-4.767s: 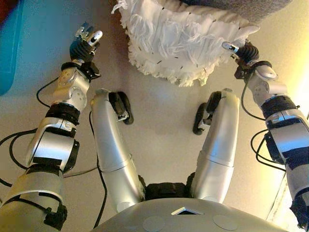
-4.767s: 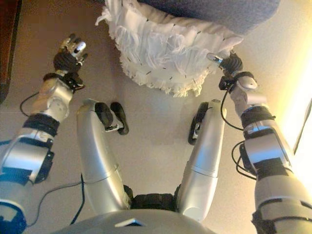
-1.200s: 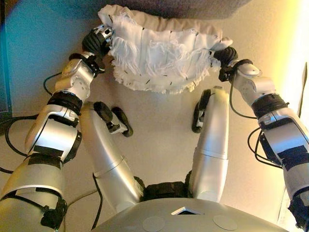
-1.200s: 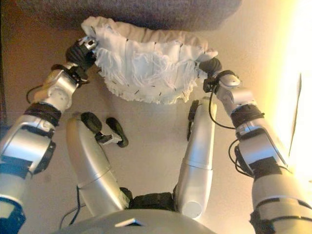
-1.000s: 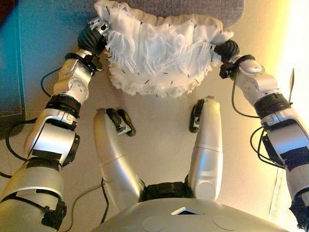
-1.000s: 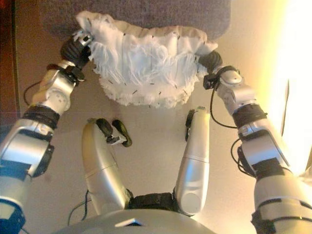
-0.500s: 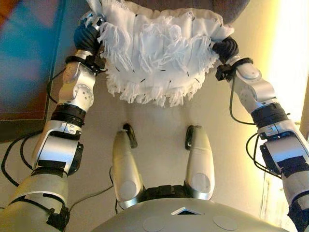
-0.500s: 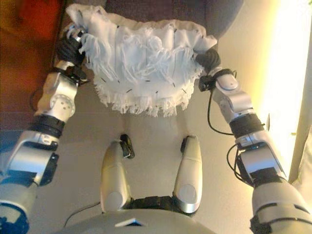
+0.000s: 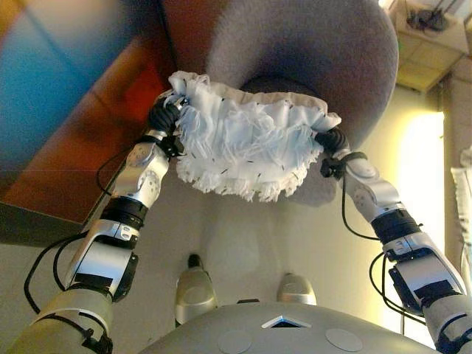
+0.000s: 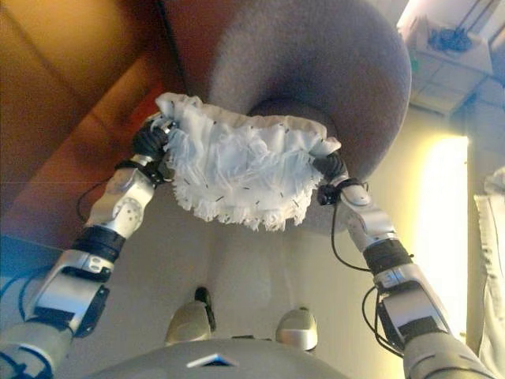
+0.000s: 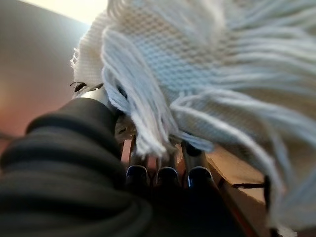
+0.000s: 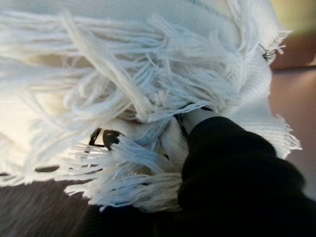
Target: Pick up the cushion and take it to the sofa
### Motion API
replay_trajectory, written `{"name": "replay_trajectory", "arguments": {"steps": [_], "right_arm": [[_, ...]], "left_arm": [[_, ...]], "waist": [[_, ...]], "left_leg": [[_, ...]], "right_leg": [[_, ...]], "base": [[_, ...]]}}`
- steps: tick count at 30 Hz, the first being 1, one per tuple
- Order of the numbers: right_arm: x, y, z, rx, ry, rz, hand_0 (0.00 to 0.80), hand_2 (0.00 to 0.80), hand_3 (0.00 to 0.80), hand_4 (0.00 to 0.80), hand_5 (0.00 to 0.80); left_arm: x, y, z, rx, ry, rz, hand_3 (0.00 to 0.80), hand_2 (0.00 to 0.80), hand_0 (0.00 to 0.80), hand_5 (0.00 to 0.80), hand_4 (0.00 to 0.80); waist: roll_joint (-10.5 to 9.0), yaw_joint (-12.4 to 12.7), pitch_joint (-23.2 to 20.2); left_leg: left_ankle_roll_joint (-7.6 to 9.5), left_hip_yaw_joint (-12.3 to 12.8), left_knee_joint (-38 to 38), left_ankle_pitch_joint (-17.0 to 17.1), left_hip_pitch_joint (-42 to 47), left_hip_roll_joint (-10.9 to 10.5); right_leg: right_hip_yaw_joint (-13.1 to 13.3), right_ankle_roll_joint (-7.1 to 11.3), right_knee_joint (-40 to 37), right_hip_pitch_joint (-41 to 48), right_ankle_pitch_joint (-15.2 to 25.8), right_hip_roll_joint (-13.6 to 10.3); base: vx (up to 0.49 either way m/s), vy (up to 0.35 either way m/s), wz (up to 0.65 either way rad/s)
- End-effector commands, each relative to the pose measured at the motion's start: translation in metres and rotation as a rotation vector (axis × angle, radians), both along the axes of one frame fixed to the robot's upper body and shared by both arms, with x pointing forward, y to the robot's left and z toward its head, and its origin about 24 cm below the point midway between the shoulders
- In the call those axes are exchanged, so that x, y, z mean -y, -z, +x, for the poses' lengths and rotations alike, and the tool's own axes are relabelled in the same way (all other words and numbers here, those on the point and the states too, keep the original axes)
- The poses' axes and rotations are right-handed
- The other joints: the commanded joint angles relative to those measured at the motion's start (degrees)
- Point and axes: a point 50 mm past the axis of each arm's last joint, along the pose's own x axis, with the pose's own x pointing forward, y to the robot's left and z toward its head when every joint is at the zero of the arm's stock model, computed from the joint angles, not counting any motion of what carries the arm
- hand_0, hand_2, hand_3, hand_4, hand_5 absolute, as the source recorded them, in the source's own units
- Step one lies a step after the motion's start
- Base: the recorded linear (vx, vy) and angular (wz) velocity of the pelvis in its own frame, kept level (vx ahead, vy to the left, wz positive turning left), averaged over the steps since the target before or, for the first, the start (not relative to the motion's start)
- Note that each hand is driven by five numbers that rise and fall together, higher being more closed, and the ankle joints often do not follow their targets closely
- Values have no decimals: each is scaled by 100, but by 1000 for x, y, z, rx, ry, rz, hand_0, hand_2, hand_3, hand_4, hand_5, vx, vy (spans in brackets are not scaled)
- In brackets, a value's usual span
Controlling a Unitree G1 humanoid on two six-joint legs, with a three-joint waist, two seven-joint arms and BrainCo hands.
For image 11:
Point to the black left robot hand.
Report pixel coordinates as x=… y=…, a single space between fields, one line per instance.
x=74 y=185

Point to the white fringed cushion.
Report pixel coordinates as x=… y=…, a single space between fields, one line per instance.
x=197 y=61

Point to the glossy brown wooden cabinet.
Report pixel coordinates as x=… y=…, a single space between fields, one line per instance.
x=242 y=205

